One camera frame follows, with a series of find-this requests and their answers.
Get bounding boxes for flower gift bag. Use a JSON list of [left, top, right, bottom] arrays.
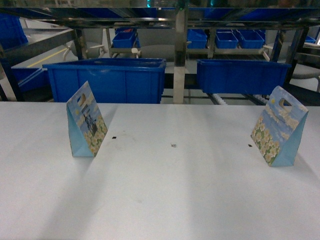
[[66, 81, 108, 158], [250, 86, 309, 167]]

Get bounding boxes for steel centre post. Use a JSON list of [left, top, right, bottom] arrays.
[[173, 5, 189, 104]]

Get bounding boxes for blue bin right shelf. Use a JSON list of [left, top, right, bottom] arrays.
[[196, 59, 291, 95]]

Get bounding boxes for large blue bin left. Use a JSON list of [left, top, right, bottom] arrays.
[[42, 58, 167, 104]]

